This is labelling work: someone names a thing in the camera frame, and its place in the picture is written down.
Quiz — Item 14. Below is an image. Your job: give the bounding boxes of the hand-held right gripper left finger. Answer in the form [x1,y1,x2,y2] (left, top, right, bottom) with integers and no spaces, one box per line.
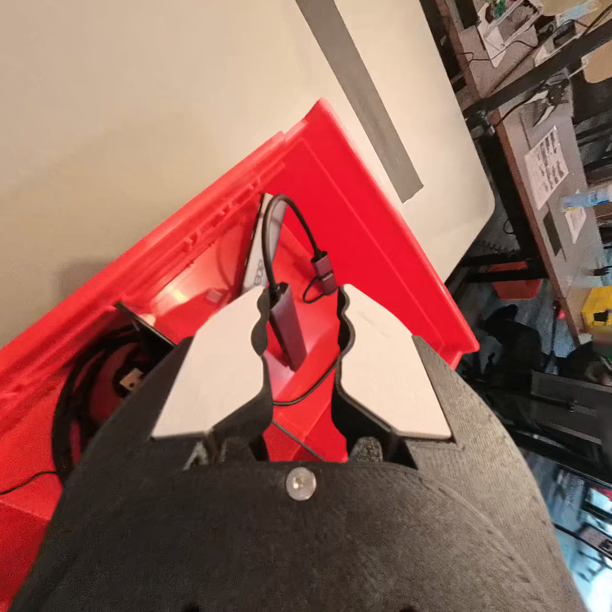
[150,286,274,450]

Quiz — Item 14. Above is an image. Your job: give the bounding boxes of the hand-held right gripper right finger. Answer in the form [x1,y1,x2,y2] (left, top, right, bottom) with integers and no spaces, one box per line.
[333,284,452,445]

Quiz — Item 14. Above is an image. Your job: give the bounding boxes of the grey usb hub with cable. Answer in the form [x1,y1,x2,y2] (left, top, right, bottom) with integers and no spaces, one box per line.
[262,193,338,371]

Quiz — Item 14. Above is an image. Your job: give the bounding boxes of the red plastic bin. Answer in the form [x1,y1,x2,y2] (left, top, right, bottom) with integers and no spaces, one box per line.
[0,98,480,612]

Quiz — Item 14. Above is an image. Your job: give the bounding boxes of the white flat device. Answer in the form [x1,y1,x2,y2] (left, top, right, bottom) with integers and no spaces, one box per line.
[241,193,288,295]

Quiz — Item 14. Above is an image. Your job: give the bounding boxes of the small red bin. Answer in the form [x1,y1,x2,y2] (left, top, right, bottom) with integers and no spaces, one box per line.
[488,262,543,301]

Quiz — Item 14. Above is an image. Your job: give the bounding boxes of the brown workbench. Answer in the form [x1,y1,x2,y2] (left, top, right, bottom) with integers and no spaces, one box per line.
[490,107,612,345]

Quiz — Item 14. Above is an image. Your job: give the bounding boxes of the yellow box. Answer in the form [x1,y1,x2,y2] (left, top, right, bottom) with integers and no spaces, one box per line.
[581,287,612,331]

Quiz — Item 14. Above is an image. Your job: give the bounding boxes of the printed paper sheet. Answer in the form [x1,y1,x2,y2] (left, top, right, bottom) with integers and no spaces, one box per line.
[523,127,570,211]

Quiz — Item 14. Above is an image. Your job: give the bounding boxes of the thin black wire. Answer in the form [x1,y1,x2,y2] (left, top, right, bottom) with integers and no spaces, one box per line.
[0,363,338,495]

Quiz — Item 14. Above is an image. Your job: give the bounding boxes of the black cable bundle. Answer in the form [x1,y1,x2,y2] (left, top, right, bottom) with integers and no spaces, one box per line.
[52,325,175,481]

